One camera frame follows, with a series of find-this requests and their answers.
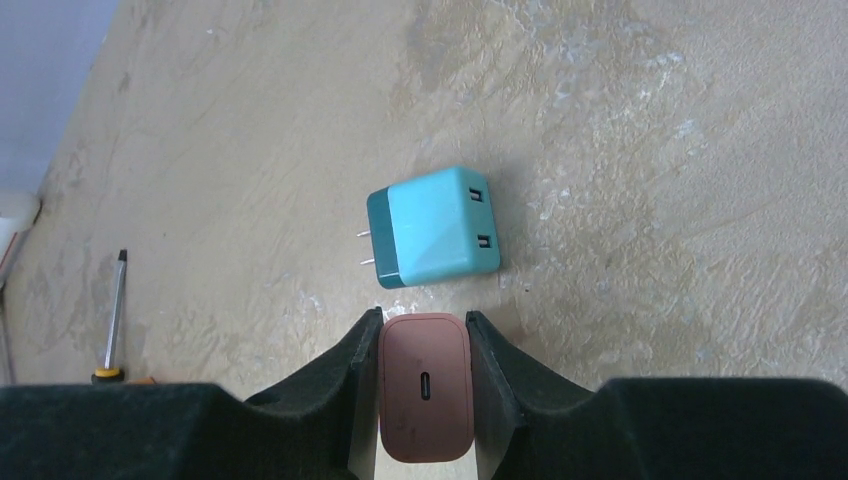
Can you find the salmon pink USB charger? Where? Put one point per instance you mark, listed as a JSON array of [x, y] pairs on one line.
[[426, 412]]

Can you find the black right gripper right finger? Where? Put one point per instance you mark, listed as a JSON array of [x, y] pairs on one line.
[[532, 423]]

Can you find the white PVC pipe frame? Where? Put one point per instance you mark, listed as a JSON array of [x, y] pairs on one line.
[[19, 210]]

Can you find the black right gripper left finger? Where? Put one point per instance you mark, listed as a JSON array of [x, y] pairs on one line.
[[317, 423]]

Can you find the teal USB charger plug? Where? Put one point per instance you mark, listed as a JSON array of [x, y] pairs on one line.
[[432, 228]]

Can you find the black yellow flathead screwdriver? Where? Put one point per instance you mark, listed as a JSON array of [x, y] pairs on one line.
[[110, 371]]

